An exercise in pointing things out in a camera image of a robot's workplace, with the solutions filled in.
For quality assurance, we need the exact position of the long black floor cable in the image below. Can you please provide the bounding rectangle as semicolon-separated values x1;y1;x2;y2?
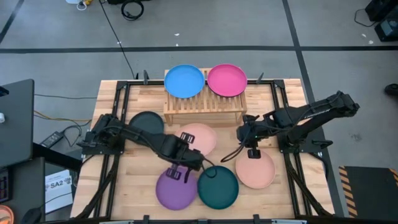
98;0;139;80

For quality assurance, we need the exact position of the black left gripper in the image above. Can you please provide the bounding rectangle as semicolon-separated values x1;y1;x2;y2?
166;132;206;184

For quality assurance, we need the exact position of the black power adapter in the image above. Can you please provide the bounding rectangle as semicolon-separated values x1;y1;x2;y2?
39;131;65;149

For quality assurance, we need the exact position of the white paper sheet SA2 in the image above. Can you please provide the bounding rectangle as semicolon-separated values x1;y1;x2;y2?
45;169;75;214

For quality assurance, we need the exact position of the black metal beam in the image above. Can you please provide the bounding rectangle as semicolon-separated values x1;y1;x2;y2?
32;142;83;172

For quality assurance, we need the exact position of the blue plate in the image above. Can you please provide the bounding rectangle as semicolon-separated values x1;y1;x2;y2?
164;63;206;100

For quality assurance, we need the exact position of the dark teal plate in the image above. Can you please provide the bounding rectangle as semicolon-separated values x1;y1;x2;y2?
197;165;240;210

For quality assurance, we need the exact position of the orange round object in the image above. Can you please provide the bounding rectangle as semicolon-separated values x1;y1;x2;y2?
0;204;15;224

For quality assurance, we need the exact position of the dark grey desk panel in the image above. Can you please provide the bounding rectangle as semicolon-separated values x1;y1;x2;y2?
0;78;35;169

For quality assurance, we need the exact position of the dark grey plate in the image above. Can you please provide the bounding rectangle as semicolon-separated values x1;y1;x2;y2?
128;111;165;135

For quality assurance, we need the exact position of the black keyboard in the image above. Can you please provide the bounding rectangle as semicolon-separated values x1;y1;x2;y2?
0;167;13;203

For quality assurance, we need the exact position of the white cable with yellow plug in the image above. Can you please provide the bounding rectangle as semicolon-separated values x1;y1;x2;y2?
75;0;93;11

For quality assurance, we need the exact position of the black computer mouse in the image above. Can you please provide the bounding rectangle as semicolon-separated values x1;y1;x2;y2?
21;207;42;224

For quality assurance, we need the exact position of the black shoe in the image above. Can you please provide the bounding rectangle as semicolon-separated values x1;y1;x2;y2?
384;83;398;96

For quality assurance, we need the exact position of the magenta pink plate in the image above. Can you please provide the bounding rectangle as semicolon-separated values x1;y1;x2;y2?
206;63;248;98

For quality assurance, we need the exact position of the coiled black cable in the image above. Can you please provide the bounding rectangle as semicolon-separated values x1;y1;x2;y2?
120;0;145;21

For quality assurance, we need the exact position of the thin black cable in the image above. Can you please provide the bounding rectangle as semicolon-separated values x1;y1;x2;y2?
34;93;98;100

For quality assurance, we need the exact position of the slatted wooden shelf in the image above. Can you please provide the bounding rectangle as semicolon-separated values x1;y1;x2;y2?
163;67;249;127

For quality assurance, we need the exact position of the black mat with hazard stripes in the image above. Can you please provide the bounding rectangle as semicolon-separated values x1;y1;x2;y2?
338;165;398;218

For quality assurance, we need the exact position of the black equipment box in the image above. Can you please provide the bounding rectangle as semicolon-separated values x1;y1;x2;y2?
364;0;398;22
374;17;398;43

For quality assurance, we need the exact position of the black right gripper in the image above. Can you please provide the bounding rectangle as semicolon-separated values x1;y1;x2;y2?
236;113;269;160

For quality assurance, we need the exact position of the purple plate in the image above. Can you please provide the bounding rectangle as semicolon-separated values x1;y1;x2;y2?
155;166;199;211

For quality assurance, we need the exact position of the peach plate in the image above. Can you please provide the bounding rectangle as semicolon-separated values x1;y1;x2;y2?
174;123;218;157
234;148;276;190

